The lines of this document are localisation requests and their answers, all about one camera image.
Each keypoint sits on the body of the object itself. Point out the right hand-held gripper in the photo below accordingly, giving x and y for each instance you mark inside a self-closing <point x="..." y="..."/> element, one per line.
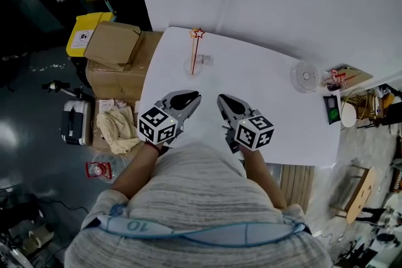
<point x="254" y="133"/>

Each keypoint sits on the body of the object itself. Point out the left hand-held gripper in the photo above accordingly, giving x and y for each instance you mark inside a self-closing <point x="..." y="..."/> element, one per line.
<point x="157" y="127"/>

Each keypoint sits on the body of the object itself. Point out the clear plastic cup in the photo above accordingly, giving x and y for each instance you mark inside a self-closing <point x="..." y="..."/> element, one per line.
<point x="188" y="67"/>

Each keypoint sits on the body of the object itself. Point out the red star wand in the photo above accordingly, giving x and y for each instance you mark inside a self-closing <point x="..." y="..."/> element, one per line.
<point x="196" y="53"/>

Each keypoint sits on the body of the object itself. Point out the orange star wand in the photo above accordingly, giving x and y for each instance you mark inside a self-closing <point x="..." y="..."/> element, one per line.
<point x="193" y="50"/>

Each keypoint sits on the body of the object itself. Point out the person's right forearm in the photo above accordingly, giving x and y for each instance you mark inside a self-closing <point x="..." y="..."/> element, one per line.
<point x="264" y="179"/>

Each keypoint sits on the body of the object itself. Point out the person's left forearm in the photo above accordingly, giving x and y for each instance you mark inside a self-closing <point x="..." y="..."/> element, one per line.
<point x="135" y="172"/>

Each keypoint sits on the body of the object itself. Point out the red patterned drink cup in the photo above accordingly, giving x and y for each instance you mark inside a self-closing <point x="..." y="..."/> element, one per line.
<point x="334" y="75"/>

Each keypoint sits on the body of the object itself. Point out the dark drink cup red straw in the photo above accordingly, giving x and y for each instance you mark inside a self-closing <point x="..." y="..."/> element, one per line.
<point x="343" y="81"/>

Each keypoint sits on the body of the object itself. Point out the large cardboard box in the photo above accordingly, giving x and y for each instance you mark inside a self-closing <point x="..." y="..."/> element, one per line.
<point x="119" y="81"/>

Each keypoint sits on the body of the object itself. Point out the beige cloth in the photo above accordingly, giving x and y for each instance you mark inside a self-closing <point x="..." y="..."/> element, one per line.
<point x="119" y="131"/>

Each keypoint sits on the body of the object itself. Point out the small white desk fan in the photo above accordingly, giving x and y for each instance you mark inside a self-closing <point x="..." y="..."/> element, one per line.
<point x="305" y="76"/>

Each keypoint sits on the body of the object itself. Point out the long cardboard box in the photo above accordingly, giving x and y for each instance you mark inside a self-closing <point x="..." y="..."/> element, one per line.
<point x="106" y="103"/>

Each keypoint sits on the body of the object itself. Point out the person's grey striped shirt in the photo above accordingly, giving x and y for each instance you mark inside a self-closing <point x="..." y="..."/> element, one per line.
<point x="194" y="191"/>

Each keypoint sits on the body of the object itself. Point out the flat cardboard box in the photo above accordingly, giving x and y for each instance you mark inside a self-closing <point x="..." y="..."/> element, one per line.
<point x="110" y="44"/>

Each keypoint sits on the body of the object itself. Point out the black device green screen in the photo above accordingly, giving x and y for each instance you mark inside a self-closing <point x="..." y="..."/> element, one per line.
<point x="332" y="110"/>

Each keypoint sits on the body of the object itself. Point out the wooden slatted bench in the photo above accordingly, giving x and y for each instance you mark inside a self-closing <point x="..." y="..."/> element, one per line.
<point x="296" y="188"/>

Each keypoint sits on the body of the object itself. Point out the silver hard case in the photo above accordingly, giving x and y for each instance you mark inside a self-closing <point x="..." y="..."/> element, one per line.
<point x="75" y="122"/>

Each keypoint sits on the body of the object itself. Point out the thin cardboard box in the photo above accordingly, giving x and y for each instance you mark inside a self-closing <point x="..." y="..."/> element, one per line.
<point x="351" y="72"/>

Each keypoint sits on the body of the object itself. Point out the yellow bin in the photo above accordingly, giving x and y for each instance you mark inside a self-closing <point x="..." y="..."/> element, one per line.
<point x="78" y="37"/>

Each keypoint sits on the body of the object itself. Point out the black tripod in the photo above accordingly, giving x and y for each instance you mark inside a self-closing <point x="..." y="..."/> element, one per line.
<point x="59" y="86"/>

